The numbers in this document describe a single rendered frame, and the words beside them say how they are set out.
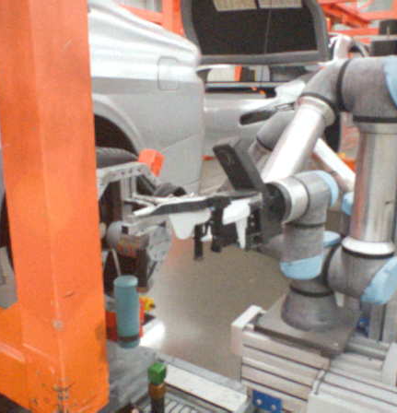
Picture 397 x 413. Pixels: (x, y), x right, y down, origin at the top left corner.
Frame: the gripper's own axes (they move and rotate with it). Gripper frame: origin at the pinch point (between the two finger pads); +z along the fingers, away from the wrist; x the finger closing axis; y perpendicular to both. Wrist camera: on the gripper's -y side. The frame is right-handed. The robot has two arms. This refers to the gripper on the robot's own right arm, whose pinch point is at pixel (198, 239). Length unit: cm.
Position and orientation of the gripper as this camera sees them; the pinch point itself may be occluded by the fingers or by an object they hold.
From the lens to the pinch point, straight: 176.2
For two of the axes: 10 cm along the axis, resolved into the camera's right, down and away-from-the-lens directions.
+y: 0.0, -9.7, -2.6
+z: -5.5, 2.1, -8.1
